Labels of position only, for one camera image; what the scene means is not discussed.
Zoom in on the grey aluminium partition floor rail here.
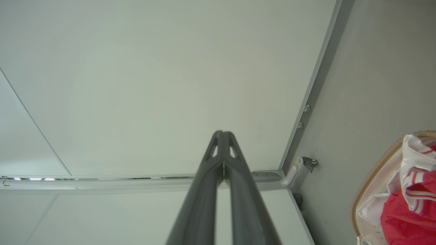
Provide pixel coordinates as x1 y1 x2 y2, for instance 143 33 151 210
279 0 355 171

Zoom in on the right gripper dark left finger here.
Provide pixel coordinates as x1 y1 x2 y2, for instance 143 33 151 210
166 130 224 245

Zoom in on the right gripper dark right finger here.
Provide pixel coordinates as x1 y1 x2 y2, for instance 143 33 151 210
223 131 282 245

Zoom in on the black caster wheel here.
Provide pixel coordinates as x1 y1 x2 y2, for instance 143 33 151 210
303 157 318 173

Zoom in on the red and white garment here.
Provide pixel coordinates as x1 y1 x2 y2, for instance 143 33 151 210
381 134 436 245

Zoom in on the white cloth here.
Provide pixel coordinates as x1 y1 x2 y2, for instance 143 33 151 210
358 163 402 245

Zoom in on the white wicker-rimmed laundry basket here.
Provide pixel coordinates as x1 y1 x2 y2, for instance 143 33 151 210
350 131 436 245

